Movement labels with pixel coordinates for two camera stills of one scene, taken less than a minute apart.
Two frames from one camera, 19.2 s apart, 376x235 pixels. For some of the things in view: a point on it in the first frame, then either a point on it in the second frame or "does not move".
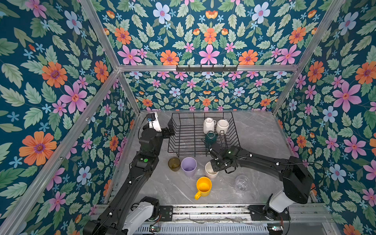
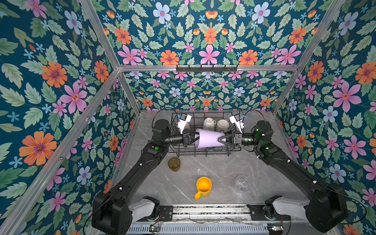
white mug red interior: x=222 y=125 does not move
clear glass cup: x=242 y=182 does not move
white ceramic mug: x=208 y=125 does not move
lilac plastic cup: x=189 y=164 → x=204 y=138
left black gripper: x=165 y=135 → x=187 y=142
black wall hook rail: x=206 y=69 does not move
